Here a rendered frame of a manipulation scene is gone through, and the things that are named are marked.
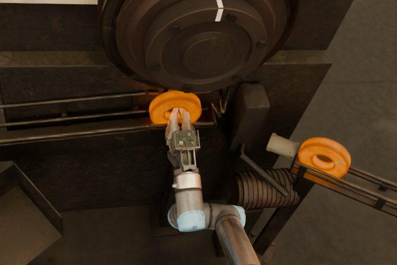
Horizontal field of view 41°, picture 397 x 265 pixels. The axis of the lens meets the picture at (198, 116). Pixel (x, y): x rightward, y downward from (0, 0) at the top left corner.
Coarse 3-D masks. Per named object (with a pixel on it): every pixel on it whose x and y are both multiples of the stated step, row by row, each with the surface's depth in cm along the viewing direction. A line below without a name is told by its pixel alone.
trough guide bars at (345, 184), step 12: (324, 156) 163; (300, 168) 162; (312, 168) 160; (336, 180) 159; (372, 180) 162; (384, 180) 160; (360, 192) 158; (372, 192) 156; (384, 204) 157; (396, 204) 155
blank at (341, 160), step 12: (312, 144) 156; (324, 144) 154; (336, 144) 154; (300, 156) 161; (312, 156) 159; (336, 156) 155; (348, 156) 155; (324, 168) 161; (336, 168) 158; (348, 168) 156
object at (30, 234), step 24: (0, 192) 143; (24, 192) 146; (0, 216) 142; (24, 216) 142; (48, 216) 140; (0, 240) 138; (24, 240) 139; (48, 240) 140; (0, 264) 135; (24, 264) 135
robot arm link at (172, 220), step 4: (204, 204) 154; (208, 204) 155; (172, 208) 152; (204, 208) 153; (208, 208) 153; (168, 212) 156; (172, 212) 150; (204, 212) 152; (208, 212) 152; (168, 216) 155; (172, 216) 150; (208, 216) 152; (168, 220) 156; (172, 220) 152; (176, 220) 148; (208, 220) 152; (172, 224) 154; (176, 224) 151; (208, 224) 152; (204, 228) 154
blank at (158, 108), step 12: (168, 96) 150; (180, 96) 150; (192, 96) 152; (156, 108) 152; (168, 108) 152; (192, 108) 154; (156, 120) 157; (168, 120) 158; (180, 120) 158; (192, 120) 159
